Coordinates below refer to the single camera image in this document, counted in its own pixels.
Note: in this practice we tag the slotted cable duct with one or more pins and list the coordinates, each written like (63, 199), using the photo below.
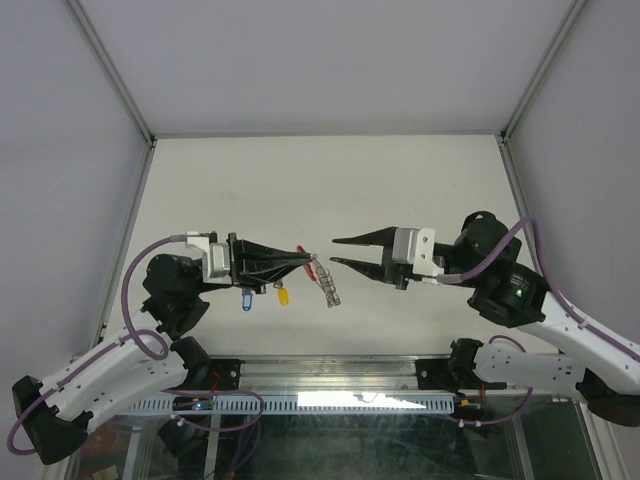
(301, 403)

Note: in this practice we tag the right aluminium frame post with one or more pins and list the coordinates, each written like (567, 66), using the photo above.
(544, 66)

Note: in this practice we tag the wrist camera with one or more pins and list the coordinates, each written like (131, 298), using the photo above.
(414, 248)
(215, 257)

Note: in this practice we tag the aluminium front rail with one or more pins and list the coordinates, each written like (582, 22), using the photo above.
(325, 367)

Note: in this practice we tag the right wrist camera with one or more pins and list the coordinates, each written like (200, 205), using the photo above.
(414, 248)

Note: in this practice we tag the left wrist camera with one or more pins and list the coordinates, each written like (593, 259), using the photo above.
(215, 257)

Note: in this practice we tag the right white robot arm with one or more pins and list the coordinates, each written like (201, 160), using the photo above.
(594, 365)

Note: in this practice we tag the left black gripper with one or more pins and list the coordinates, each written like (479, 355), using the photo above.
(246, 255)

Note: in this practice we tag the blue tag key lower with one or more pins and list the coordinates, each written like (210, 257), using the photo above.
(247, 300)

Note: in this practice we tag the yellow tag key lower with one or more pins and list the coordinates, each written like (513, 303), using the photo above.
(282, 292)

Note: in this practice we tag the red handled metal keyring holder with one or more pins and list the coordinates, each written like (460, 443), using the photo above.
(321, 276)

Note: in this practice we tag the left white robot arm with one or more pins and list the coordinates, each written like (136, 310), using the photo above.
(160, 302)

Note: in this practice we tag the aluminium frame post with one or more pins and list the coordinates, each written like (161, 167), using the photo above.
(544, 66)
(86, 27)

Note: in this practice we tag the left aluminium frame post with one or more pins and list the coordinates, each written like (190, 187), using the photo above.
(86, 27)

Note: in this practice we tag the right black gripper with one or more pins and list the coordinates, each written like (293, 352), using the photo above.
(387, 272)

